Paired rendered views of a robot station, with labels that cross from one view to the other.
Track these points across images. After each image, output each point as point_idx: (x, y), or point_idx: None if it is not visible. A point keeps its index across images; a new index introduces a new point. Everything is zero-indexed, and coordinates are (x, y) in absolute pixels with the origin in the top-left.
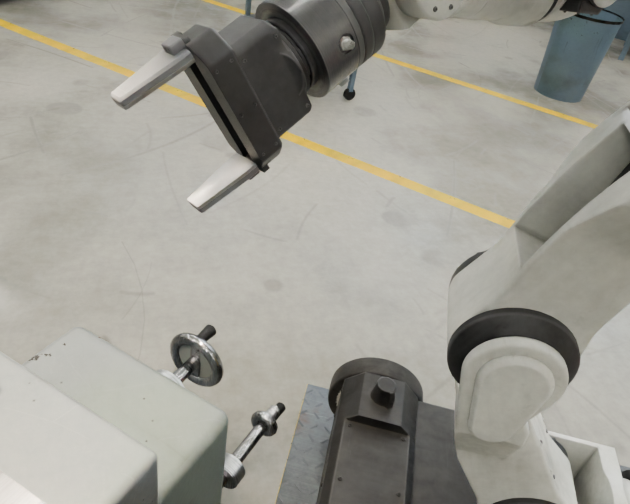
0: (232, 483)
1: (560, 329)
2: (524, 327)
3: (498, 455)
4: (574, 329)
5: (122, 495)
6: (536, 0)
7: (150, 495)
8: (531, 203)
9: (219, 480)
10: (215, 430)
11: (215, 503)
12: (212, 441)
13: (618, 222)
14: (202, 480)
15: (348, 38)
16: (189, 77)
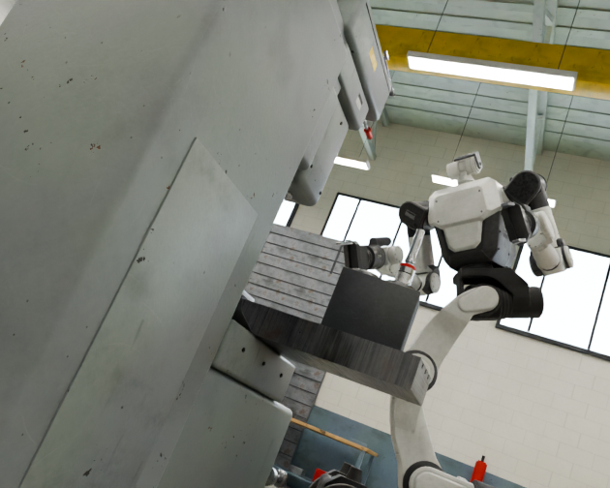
0: (272, 478)
1: (430, 356)
2: (419, 352)
3: (411, 426)
4: (434, 360)
5: (289, 364)
6: (415, 281)
7: (287, 384)
8: (417, 334)
9: (275, 457)
10: (289, 411)
11: (266, 476)
12: (289, 412)
13: (442, 317)
14: (278, 435)
15: (380, 255)
16: (344, 252)
